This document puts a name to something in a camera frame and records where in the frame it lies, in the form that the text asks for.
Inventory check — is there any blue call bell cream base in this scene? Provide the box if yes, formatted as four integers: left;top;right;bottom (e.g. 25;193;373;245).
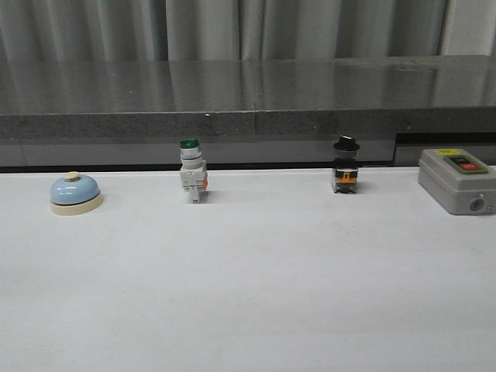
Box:
50;171;104;216

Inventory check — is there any grey stone counter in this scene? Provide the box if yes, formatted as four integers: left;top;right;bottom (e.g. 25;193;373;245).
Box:
1;56;495;172

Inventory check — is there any grey curtain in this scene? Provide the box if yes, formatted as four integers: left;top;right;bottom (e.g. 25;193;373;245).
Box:
1;1;495;62

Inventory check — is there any green pushbutton switch white body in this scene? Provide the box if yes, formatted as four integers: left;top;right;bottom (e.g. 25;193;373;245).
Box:
180;138;208;203

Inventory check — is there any black rotary selector switch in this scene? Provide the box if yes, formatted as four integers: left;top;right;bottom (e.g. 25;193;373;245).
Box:
332;136;360;194

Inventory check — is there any grey push-button switch box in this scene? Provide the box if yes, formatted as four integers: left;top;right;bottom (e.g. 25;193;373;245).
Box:
418;148;495;215

